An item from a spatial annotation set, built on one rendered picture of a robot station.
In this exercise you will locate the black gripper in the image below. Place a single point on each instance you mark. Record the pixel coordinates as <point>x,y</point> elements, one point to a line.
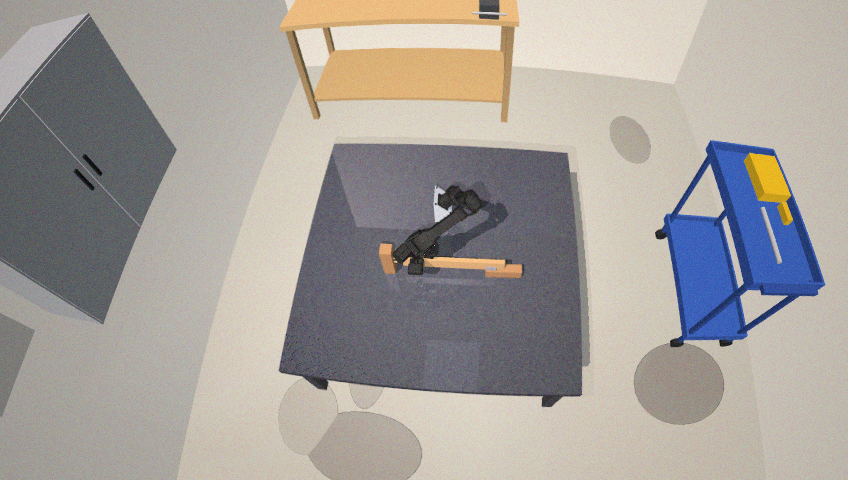
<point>415,267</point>

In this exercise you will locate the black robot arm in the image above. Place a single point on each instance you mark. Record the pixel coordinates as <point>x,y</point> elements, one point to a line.
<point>423,240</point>

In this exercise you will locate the long wooden rail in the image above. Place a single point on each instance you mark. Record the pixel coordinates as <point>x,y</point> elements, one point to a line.
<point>464,263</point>

